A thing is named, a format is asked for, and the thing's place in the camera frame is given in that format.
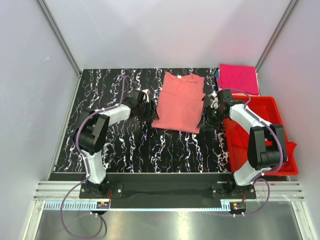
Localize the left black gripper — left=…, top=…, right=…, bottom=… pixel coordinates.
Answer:
left=137, top=100, right=159, bottom=122

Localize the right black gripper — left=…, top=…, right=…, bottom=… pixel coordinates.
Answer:
left=196, top=105, right=227, bottom=132

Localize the salmon pink t shirt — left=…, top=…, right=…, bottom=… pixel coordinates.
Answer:
left=152, top=72, right=205, bottom=134

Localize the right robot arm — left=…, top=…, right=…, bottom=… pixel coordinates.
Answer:
left=198, top=89, right=287, bottom=199

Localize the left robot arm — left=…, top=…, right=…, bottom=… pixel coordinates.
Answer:
left=73, top=89, right=159, bottom=198

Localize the black marble pattern mat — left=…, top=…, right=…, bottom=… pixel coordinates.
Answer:
left=54, top=68, right=231, bottom=173

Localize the red t shirt in bin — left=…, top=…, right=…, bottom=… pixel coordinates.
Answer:
left=226, top=124, right=299, bottom=176

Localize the magenta folded t shirt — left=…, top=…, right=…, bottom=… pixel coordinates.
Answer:
left=217, top=64, right=258, bottom=95

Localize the red plastic bin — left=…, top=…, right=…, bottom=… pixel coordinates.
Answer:
left=220, top=96, right=300, bottom=178

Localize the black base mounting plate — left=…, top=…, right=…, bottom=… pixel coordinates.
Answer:
left=79, top=173, right=257, bottom=210

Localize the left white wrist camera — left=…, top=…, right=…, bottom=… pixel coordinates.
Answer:
left=141, top=89, right=151, bottom=103

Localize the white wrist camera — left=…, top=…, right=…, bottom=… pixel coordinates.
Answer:
left=141, top=89, right=151, bottom=103
left=209, top=92, right=219, bottom=109

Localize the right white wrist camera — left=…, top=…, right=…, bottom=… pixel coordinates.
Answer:
left=209, top=92, right=219, bottom=109

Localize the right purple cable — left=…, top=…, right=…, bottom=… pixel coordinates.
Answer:
left=229, top=88, right=287, bottom=216

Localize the purple cable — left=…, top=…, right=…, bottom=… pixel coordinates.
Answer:
left=61, top=75, right=132, bottom=238
left=229, top=88, right=287, bottom=216

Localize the left aluminium corner post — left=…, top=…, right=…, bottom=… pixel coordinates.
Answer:
left=34, top=0, right=83, bottom=78

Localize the aluminium corner post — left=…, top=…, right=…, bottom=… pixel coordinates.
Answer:
left=255, top=0, right=300, bottom=72
left=34, top=0, right=83, bottom=78

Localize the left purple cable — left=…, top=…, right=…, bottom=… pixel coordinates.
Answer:
left=61, top=75, right=132, bottom=238

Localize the white cable duct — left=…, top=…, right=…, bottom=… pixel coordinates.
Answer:
left=44, top=200, right=231, bottom=212

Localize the right aluminium corner post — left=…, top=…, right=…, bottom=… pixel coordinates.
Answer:
left=255, top=0, right=300, bottom=72

